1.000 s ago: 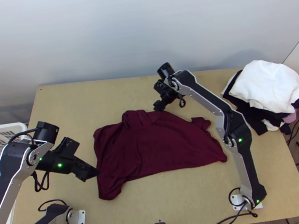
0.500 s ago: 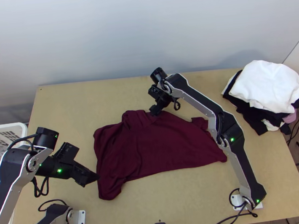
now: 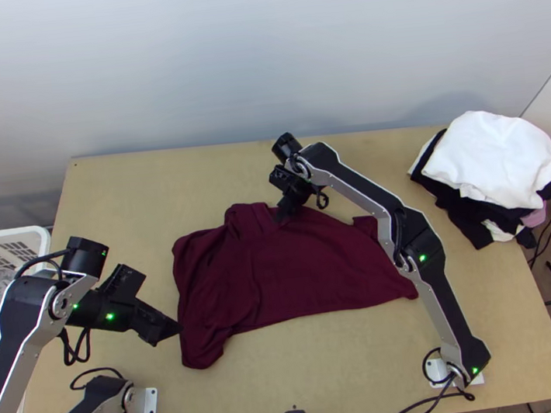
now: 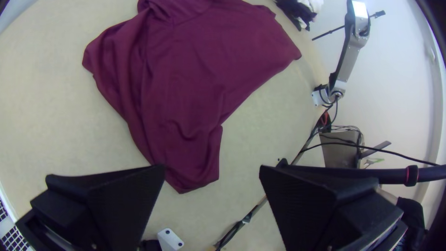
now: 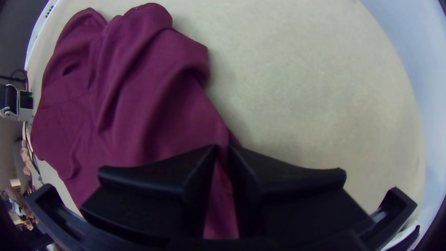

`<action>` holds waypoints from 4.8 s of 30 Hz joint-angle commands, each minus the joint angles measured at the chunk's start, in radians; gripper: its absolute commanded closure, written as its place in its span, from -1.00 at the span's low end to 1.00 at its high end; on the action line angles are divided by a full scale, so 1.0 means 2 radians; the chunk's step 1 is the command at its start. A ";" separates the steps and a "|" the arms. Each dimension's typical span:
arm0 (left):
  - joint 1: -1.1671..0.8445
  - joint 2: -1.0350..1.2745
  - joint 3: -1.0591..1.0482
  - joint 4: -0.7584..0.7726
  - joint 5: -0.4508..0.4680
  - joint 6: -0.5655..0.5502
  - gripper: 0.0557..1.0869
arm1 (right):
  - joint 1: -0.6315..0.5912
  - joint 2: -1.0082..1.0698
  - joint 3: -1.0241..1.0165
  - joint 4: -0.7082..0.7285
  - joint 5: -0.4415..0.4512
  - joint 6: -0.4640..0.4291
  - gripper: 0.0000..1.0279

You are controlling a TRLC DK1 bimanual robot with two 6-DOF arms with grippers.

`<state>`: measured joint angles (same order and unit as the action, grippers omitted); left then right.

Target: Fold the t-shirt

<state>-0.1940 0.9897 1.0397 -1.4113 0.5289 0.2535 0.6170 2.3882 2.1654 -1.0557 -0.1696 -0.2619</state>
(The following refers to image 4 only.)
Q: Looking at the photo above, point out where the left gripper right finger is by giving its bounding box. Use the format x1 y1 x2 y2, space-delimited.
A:
259 164 408 251

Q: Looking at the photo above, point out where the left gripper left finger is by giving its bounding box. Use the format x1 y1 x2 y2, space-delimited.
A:
15 164 165 251

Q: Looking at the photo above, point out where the maroon t-shirt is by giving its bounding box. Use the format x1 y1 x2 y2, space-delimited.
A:
82 0 302 194

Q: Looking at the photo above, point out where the brown cardboard box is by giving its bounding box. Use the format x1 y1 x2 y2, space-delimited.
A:
319 129 364 169

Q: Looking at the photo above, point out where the white laundry basket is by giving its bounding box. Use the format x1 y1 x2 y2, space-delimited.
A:
0 198 31 251

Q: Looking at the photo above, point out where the heap of clothes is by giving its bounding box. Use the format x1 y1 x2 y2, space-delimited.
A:
274 0 325 33

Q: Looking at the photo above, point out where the black tripod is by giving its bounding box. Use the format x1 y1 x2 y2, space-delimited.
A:
311 10 387 41

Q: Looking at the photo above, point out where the black pole with red ring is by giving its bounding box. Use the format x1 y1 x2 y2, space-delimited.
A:
277 159 446 185

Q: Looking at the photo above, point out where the black cable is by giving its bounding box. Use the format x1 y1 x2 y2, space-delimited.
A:
320 97 339 135
299 142 440 167

